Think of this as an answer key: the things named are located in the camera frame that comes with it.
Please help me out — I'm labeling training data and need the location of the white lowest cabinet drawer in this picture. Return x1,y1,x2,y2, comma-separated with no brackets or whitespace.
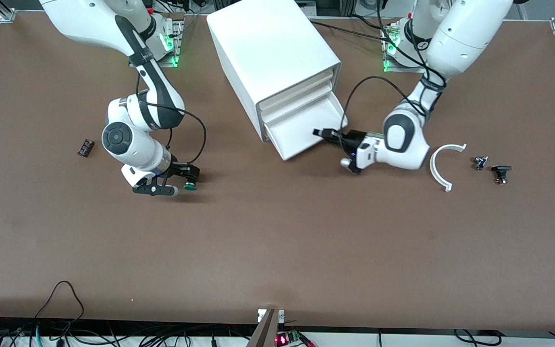
264,92,348,161

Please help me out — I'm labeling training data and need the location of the white intermediate cabinet drawer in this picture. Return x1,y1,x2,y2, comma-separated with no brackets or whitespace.
260,81,332,124

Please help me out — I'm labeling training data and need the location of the white uppermost cabinet drawer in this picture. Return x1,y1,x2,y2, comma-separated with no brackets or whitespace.
257,69,333,111

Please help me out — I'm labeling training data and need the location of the white drawer cabinet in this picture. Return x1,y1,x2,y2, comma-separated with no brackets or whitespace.
206,0,342,143

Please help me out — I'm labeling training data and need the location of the small black button part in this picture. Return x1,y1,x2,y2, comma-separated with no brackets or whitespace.
491,165,513,185

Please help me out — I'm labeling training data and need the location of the circuit board with red display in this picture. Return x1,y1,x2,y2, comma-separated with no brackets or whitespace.
275,330,317,347

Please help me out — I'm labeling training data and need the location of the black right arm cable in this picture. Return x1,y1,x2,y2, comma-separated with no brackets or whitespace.
135,72,208,167

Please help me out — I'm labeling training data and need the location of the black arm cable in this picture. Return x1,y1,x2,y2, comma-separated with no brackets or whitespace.
135,72,208,167
343,0,447,132

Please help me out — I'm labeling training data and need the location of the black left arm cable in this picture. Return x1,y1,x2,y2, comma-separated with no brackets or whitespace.
343,0,447,132

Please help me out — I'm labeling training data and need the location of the white curved plastic bracket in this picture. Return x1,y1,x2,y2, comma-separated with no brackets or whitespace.
429,144,467,192

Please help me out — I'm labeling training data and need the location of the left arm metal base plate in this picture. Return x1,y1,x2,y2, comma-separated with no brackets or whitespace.
383,22,426,73

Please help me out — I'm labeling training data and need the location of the black cable across table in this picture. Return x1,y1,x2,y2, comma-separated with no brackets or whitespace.
309,19,394,39

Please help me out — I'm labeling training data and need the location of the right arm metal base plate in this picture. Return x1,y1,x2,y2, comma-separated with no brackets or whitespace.
128,19,183,68

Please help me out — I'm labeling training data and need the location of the black looped cable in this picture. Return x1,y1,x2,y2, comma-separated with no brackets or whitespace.
34,281,85,333

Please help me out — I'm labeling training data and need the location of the black coiled cable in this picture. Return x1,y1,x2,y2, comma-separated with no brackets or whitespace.
453,329,500,347

